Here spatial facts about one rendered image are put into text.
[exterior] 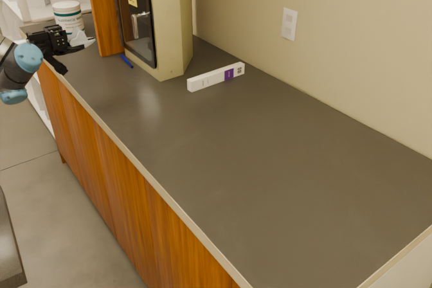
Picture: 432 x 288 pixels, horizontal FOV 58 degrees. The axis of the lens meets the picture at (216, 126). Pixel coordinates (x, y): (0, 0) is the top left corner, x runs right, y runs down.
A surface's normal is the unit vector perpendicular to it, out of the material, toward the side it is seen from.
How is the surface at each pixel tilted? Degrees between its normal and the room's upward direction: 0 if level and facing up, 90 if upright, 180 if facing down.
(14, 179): 0
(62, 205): 0
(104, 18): 90
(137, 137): 0
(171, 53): 90
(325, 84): 90
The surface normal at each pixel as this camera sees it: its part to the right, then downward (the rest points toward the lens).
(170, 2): 0.59, 0.44
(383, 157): 0.00, -0.83
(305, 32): -0.81, 0.33
